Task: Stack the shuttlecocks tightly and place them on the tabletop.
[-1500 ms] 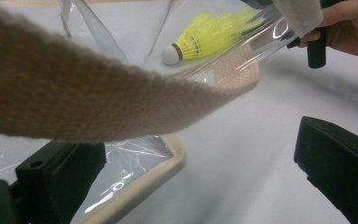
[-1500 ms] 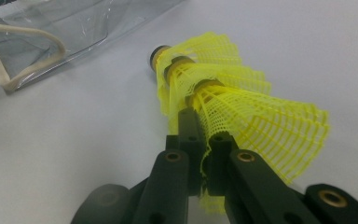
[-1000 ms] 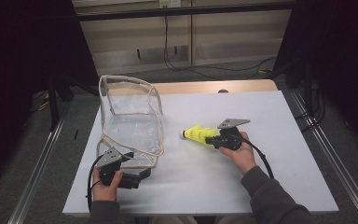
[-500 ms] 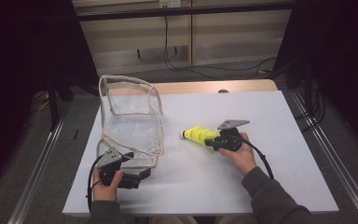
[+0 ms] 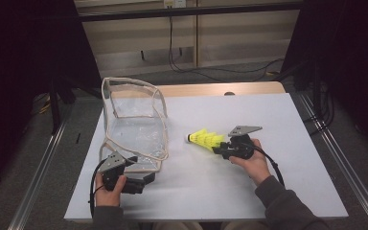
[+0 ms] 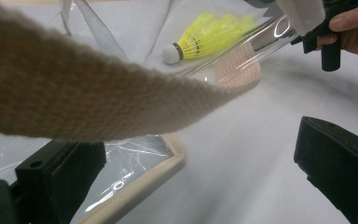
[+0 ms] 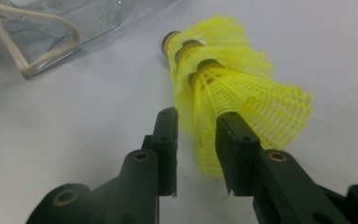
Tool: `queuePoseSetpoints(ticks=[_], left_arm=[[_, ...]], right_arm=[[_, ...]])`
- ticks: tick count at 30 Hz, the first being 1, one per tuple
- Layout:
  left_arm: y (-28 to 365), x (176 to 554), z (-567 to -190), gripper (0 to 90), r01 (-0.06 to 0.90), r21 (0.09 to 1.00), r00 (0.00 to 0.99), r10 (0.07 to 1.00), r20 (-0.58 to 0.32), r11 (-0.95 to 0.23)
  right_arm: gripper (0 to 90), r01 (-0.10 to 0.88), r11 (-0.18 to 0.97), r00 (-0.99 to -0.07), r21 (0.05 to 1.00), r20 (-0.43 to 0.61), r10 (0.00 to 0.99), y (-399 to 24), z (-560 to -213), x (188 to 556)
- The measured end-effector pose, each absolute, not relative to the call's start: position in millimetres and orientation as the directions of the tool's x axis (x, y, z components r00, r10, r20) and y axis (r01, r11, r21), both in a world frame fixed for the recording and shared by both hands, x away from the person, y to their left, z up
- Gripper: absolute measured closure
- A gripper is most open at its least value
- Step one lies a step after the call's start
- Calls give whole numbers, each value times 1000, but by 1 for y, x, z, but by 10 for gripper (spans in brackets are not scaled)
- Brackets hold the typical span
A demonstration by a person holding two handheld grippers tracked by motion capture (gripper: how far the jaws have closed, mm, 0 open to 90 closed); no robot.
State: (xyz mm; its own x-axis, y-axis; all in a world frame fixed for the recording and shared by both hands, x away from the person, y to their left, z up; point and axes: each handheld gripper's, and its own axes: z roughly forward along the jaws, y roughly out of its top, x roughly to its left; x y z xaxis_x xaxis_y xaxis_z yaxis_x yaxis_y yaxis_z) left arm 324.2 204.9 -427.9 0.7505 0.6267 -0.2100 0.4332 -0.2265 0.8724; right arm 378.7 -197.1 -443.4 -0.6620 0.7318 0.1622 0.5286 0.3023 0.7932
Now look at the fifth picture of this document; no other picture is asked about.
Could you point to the person's right hand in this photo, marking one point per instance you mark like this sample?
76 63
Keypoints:
257 167

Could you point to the metal floor rail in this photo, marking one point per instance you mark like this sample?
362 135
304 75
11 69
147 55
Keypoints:
341 159
41 166

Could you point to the person's left hand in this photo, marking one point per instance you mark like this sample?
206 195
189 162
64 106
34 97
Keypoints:
108 199

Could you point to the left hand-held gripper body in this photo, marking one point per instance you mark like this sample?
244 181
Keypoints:
111 163

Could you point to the clear plastic bag beige trim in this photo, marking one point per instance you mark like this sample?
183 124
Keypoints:
134 134

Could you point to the person's left leg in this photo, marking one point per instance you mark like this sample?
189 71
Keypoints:
175 226

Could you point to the person's leg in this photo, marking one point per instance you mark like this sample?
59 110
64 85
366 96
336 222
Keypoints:
242 226
175 226

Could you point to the beige panelled cabinet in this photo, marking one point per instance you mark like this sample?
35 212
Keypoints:
236 38

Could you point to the wooden table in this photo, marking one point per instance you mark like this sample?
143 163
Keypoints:
204 89

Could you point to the white wall socket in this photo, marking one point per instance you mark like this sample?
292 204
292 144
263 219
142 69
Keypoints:
174 3

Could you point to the black stand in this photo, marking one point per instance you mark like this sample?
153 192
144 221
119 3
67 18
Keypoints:
56 105

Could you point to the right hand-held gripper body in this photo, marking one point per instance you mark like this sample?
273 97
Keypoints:
242 147

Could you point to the dark curtain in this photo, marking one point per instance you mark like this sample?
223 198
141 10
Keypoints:
354 57
19 64

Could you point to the person's right leg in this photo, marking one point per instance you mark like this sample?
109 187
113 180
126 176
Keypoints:
242 226

